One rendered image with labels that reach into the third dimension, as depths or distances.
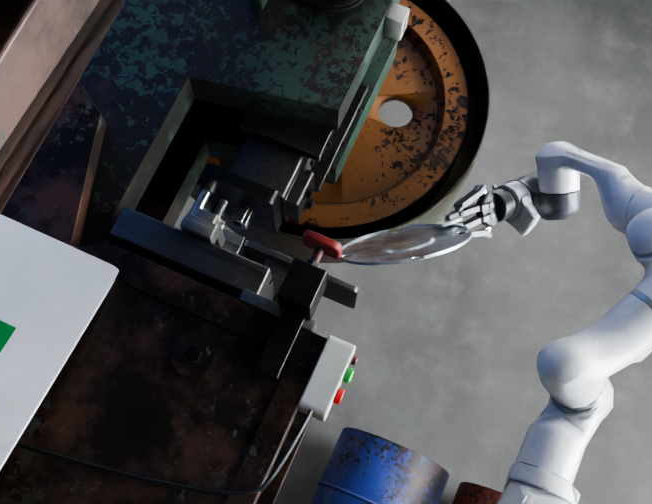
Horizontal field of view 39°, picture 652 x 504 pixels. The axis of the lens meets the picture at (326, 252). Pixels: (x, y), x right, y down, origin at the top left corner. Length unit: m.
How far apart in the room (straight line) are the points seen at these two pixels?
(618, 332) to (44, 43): 1.59
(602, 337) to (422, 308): 3.55
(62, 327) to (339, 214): 0.90
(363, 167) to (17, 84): 2.09
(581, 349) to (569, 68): 4.40
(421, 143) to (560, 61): 3.72
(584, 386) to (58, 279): 0.97
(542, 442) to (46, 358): 0.90
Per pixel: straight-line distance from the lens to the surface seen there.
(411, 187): 2.33
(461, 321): 5.33
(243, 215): 1.92
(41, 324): 1.63
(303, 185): 1.91
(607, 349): 1.81
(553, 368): 1.75
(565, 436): 1.79
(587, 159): 2.15
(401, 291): 5.33
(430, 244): 1.95
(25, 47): 0.31
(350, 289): 1.82
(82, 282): 1.66
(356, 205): 2.30
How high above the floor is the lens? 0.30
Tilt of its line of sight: 16 degrees up
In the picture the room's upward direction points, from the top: 25 degrees clockwise
